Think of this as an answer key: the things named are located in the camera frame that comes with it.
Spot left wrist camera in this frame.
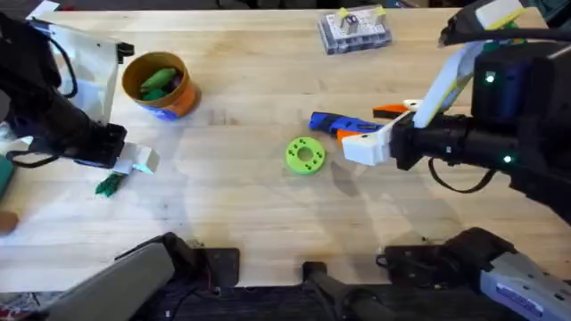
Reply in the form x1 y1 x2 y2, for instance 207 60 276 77
116 41 136 64

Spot green disc with holes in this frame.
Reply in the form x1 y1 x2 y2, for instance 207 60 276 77
285 136 327 176

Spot left wrist upright plate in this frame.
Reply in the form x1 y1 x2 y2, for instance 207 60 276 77
46 21 122 125

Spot teal flat object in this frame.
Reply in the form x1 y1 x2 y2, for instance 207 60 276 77
0 155 15 200

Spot green toy vegetable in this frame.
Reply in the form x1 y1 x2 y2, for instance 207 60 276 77
94 172 128 199

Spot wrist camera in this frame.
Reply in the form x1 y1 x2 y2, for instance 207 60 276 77
116 41 136 64
438 9 497 48

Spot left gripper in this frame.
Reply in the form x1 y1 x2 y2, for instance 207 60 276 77
42 111 161 177

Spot black centre post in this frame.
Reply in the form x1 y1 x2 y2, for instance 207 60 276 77
302 261 402 321

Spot blue electric screwdriver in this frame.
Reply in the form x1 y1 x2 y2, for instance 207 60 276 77
308 111 387 137

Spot wrist upright plate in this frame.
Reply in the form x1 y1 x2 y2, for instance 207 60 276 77
413 39 487 129
46 21 122 125

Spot black cable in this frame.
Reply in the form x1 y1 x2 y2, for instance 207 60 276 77
427 155 499 195
4 149 62 169
47 37 79 100

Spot brown round object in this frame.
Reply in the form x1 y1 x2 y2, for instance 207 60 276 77
0 210 21 236

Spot white paper sheet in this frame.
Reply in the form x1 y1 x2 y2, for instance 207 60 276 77
25 0 62 21

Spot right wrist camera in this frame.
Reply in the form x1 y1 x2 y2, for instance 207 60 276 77
438 9 497 48

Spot black rail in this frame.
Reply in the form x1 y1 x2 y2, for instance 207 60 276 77
133 284 492 321

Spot orange tub with toys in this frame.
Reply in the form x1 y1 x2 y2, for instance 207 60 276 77
121 51 203 123

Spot clear box of small parts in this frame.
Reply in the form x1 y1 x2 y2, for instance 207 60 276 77
317 4 394 56

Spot toy blocks on green board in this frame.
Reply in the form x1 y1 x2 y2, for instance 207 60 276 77
474 0 530 53

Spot right wrist upright plate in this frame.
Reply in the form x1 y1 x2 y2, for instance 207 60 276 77
413 39 487 129

